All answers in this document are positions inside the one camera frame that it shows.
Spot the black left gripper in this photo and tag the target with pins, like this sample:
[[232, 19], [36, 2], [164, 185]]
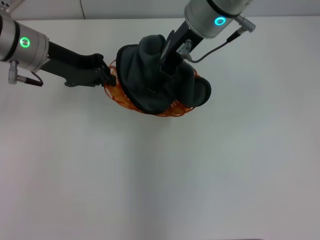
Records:
[[75, 70]]

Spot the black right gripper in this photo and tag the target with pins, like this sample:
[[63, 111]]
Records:
[[177, 47]]

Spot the dark grey towel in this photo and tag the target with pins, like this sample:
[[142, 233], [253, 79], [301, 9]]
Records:
[[145, 75]]

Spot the orange woven plastic basket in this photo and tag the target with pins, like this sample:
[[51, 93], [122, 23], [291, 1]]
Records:
[[120, 98]]

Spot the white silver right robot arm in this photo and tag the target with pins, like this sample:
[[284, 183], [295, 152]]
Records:
[[212, 15]]

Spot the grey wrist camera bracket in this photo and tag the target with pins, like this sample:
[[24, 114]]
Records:
[[10, 5]]

